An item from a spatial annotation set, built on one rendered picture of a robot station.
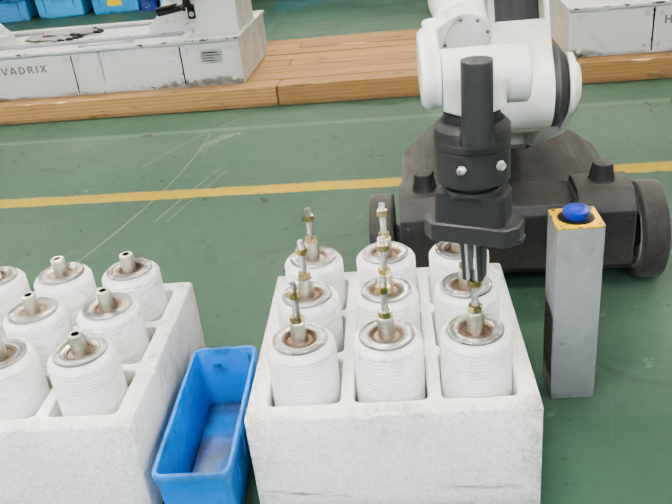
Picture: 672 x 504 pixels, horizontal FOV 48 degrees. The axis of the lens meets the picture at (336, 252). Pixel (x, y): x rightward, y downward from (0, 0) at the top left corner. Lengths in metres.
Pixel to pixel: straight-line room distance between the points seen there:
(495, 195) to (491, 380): 0.25
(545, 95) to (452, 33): 0.43
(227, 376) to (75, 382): 0.31
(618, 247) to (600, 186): 0.13
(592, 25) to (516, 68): 2.20
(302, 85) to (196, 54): 0.44
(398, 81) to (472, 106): 2.13
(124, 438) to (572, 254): 0.69
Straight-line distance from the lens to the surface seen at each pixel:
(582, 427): 1.27
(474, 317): 1.00
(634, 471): 1.21
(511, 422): 1.02
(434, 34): 0.89
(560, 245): 1.16
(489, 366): 1.00
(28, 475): 1.19
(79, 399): 1.11
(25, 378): 1.15
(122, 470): 1.13
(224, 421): 1.32
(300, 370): 1.00
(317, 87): 2.97
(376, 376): 1.01
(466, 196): 0.90
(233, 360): 1.29
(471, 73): 0.81
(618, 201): 1.55
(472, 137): 0.83
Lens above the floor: 0.82
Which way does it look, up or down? 27 degrees down
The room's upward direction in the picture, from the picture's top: 6 degrees counter-clockwise
